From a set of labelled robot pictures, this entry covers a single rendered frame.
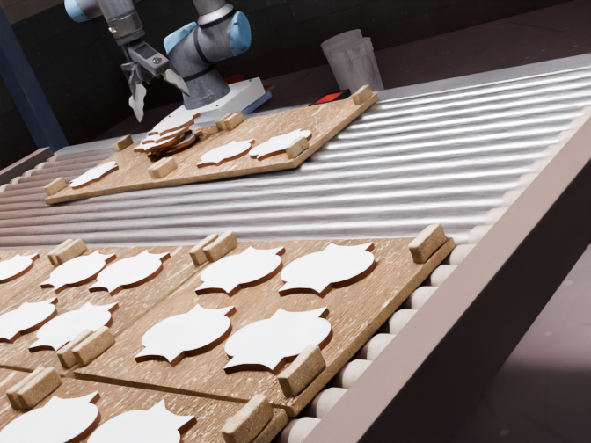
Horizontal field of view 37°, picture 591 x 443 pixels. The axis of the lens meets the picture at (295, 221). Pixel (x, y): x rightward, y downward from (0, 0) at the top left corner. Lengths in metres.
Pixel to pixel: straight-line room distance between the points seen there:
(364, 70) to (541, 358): 3.50
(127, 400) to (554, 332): 1.78
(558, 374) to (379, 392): 1.66
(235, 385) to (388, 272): 0.25
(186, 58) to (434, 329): 1.86
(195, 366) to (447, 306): 0.32
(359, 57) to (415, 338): 4.88
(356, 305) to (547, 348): 1.60
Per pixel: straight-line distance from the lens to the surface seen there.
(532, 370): 2.53
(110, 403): 1.09
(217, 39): 2.60
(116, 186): 2.09
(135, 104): 2.16
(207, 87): 2.67
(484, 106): 1.67
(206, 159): 1.94
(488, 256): 1.02
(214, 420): 0.95
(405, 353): 0.89
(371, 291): 1.07
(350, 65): 5.75
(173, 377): 1.07
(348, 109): 1.92
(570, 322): 2.69
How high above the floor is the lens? 1.40
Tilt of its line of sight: 19 degrees down
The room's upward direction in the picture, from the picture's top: 22 degrees counter-clockwise
